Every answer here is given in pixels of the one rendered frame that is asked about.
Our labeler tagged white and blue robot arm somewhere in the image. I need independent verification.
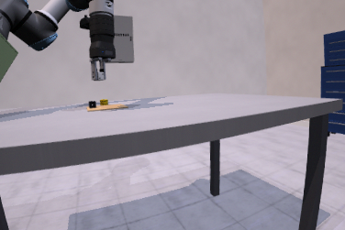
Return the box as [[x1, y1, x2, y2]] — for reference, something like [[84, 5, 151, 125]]
[[0, 0, 92, 51]]

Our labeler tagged peach flat mat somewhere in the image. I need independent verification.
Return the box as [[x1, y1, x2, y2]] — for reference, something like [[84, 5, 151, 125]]
[[86, 104, 128, 112]]

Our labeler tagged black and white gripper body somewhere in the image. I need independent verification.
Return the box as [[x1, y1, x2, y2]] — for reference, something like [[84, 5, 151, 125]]
[[80, 0, 116, 60]]

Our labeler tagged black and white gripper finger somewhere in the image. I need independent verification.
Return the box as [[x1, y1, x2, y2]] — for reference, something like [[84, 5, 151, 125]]
[[99, 59, 111, 80], [90, 57, 102, 80]]

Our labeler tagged yellow die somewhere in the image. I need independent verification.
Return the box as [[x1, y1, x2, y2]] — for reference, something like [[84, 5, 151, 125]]
[[100, 99, 108, 105]]

